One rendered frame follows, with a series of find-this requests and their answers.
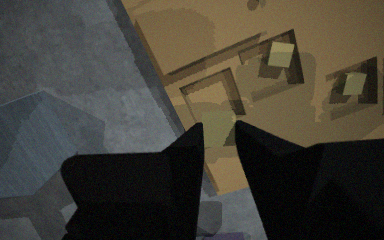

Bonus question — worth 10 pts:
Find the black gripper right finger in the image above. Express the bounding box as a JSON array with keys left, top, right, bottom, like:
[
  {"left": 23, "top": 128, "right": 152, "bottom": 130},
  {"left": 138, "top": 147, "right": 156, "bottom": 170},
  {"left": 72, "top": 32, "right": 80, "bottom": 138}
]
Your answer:
[{"left": 235, "top": 120, "right": 384, "bottom": 240}]

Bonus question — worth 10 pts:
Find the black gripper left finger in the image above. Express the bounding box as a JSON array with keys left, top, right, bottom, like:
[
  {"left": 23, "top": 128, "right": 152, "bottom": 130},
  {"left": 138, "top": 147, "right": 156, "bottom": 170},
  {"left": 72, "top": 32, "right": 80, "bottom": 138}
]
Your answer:
[{"left": 60, "top": 122, "right": 205, "bottom": 240}]

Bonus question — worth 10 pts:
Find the olive yellow block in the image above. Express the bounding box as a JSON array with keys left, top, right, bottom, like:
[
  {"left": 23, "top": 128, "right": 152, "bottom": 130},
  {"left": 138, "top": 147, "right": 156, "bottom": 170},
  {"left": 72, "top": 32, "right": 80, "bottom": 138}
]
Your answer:
[
  {"left": 336, "top": 72, "right": 367, "bottom": 95},
  {"left": 202, "top": 110, "right": 236, "bottom": 147},
  {"left": 264, "top": 41, "right": 295, "bottom": 68}
]

